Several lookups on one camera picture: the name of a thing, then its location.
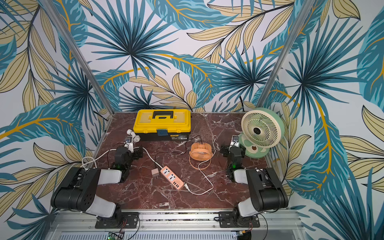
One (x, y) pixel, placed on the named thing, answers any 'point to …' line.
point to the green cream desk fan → (263, 129)
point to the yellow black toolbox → (163, 124)
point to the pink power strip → (172, 177)
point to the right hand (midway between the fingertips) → (233, 143)
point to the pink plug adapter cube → (155, 172)
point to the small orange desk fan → (201, 151)
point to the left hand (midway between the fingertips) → (133, 145)
